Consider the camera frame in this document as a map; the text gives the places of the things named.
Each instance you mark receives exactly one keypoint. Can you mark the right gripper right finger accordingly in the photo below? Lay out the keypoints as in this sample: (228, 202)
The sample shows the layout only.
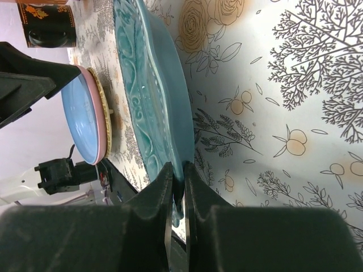
(222, 237)

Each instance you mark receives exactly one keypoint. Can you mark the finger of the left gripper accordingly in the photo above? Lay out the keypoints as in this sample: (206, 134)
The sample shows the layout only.
(16, 62)
(19, 92)

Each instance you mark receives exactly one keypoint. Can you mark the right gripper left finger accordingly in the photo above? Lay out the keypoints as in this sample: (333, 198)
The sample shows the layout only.
(133, 236)

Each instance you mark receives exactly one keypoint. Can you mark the blue round plate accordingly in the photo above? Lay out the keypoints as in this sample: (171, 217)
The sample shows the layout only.
(81, 119)

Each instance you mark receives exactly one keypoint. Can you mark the teal scalloped plate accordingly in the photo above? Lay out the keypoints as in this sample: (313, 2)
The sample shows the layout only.
(156, 93)

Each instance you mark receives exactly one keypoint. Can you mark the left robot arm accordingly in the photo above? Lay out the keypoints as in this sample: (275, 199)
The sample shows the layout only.
(47, 178)

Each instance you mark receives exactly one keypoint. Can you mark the red and black mug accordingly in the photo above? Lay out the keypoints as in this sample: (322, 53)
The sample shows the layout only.
(48, 25)

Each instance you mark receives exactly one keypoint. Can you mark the pink round plate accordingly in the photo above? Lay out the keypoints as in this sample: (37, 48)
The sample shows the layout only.
(98, 120)

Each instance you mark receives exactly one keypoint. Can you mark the yellow woven plate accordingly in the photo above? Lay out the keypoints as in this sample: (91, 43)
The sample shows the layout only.
(106, 109)

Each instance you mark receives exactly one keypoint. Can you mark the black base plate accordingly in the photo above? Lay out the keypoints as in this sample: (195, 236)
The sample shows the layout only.
(116, 188)

